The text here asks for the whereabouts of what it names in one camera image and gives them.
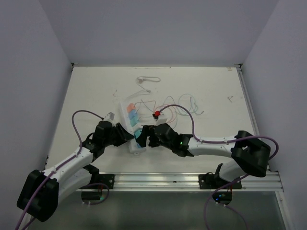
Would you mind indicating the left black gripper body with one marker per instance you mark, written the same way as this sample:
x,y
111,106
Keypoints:
x,y
113,138

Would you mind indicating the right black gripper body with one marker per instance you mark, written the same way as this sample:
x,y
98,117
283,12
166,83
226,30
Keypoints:
x,y
155,142

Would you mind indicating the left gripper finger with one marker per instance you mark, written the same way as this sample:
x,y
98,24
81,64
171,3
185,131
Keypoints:
x,y
123,138
120,129

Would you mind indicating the white power strip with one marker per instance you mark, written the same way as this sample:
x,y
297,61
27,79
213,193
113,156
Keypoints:
x,y
125,121

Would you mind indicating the teal charger plug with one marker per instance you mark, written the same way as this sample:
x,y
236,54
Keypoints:
x,y
136,135

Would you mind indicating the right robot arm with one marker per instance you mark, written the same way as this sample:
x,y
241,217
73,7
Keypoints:
x,y
247,154

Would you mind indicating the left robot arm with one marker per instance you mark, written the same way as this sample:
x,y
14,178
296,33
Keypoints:
x,y
43,191

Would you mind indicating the green charger plug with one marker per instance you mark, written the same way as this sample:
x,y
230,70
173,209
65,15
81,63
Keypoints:
x,y
134,122

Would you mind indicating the blue charger plug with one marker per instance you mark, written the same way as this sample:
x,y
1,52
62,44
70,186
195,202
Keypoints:
x,y
132,114

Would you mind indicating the orange charger plug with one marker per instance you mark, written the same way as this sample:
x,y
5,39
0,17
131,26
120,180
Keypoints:
x,y
131,108

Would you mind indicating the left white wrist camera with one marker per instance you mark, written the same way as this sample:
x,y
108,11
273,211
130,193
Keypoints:
x,y
109,117

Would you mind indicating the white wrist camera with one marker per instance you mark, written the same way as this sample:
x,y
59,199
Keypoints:
x,y
159,118
109,117

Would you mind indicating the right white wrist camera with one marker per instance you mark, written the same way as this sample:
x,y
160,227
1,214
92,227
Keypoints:
x,y
159,118

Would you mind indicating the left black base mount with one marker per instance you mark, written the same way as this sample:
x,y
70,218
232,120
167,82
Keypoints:
x,y
107,179

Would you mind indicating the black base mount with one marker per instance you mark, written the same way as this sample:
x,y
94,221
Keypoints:
x,y
107,179
210,181

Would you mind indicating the aluminium rail frame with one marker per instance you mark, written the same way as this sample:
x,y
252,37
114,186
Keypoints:
x,y
188,182

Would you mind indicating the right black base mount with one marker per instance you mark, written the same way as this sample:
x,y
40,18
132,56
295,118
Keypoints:
x,y
210,181

